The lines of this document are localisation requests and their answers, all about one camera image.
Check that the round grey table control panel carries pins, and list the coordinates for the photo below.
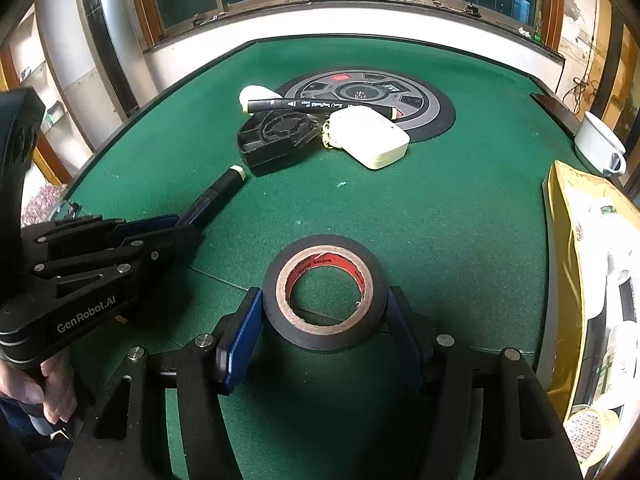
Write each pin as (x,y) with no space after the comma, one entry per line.
(430,110)

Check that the small white bottle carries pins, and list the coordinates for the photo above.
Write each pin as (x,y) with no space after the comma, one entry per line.
(257,92)

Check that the person's left hand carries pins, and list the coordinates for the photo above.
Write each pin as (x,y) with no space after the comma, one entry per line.
(30,385)

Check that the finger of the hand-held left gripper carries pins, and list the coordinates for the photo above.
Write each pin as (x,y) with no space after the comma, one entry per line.
(150,255)
(145,225)

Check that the yellow box with items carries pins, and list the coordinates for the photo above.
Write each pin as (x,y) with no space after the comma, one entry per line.
(562,240)

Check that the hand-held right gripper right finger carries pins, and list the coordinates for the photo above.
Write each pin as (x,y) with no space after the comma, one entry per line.
(405,335)

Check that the black plastic holder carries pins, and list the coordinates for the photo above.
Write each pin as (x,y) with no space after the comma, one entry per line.
(270,145)

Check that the floral cloth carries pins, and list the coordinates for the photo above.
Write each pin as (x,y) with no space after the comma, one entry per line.
(45,200)

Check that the black tape roll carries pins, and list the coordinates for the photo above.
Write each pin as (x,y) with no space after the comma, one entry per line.
(280,310)

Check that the black marker white cap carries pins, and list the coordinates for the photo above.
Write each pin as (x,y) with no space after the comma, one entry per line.
(300,105)

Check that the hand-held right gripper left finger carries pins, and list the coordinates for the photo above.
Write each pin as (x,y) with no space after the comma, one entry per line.
(240,340)

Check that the cream plastic box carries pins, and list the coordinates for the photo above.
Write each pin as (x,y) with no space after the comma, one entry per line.
(370,140)

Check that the small green bottle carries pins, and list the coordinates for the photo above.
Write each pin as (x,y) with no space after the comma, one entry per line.
(537,32)

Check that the black marker beige cap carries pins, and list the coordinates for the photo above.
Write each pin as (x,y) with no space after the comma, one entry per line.
(215,192)

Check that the white cup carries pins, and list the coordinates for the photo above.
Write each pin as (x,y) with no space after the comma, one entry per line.
(595,140)

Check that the silver standing air conditioner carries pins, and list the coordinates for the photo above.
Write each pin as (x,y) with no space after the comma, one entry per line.
(125,35)

